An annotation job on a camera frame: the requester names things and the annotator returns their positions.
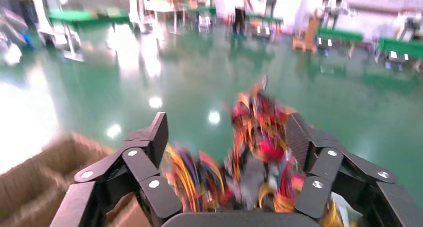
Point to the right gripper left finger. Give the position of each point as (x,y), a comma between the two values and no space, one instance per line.
(145,166)

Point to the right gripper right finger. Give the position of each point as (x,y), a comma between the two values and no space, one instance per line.
(327,166)

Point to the brown divided cardboard box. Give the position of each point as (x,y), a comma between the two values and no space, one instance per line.
(29,185)

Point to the green cloth covered table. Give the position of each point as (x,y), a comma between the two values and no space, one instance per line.
(86,16)
(401,47)
(340,35)

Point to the person in dark trousers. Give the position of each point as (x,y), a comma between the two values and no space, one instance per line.
(238,17)

